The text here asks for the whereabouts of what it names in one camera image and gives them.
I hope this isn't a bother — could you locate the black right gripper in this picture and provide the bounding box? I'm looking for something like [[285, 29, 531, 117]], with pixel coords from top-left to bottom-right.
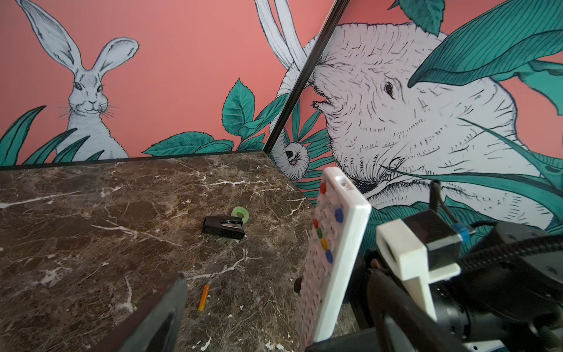
[[303, 219, 563, 352]]

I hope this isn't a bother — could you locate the orange AA battery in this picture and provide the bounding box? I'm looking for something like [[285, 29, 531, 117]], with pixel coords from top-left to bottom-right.
[[198, 285, 211, 312]]

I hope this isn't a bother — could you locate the black corner frame post right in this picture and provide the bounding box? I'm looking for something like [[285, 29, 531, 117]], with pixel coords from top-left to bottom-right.
[[263, 0, 350, 155]]

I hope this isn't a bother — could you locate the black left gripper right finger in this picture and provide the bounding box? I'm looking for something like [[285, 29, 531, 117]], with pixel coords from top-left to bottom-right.
[[367, 269, 466, 351]]

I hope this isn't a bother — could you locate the green tape roll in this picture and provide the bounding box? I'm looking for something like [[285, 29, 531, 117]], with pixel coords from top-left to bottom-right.
[[231, 206, 249, 224]]

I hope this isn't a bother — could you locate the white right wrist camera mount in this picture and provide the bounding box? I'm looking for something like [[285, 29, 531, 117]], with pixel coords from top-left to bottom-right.
[[376, 210, 463, 320]]

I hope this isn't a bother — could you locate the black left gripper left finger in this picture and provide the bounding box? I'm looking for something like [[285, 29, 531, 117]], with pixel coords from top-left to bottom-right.
[[92, 274, 188, 351]]

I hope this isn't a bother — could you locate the white remote control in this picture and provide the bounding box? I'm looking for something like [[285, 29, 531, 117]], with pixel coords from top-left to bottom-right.
[[297, 167, 372, 351]]

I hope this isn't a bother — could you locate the black stapler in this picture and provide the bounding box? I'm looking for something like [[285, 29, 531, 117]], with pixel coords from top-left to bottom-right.
[[202, 216, 245, 240]]

